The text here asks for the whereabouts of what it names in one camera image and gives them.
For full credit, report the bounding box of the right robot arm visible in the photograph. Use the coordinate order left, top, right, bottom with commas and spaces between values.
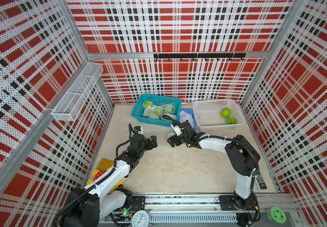
167, 121, 260, 210

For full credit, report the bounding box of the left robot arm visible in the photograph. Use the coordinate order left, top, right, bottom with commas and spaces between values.
51, 133, 157, 227

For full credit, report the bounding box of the stack of white foam nets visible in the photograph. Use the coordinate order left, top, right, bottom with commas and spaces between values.
179, 111, 195, 128

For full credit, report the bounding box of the green custard apple upper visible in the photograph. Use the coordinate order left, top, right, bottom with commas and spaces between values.
221, 108, 231, 118

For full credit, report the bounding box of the green custard apple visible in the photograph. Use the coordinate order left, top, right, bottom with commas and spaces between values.
221, 108, 231, 118
226, 118, 238, 125

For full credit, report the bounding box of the green custard apple lower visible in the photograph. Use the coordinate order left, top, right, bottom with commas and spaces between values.
226, 118, 238, 125

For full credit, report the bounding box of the blue plastic tray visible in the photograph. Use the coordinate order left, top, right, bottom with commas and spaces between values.
179, 108, 196, 130

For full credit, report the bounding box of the white plastic basket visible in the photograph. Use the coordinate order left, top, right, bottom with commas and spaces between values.
192, 99, 246, 131

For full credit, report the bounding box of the teal plastic basket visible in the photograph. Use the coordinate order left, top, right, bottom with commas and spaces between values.
131, 94, 181, 127

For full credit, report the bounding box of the yellow plush toy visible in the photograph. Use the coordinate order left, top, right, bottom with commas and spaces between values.
85, 160, 130, 198

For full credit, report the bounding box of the white remote control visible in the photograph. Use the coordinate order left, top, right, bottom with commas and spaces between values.
255, 171, 267, 190

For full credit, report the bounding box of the green tape spool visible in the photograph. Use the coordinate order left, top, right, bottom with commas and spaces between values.
266, 206, 287, 224

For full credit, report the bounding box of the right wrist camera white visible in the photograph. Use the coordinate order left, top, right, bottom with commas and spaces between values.
172, 125, 182, 137

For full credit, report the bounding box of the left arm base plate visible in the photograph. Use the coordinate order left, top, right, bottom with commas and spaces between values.
115, 196, 146, 212

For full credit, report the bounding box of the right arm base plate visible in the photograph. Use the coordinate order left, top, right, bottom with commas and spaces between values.
219, 195, 257, 211

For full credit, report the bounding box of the black hook rail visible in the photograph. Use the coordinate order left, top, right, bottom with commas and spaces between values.
153, 53, 246, 60

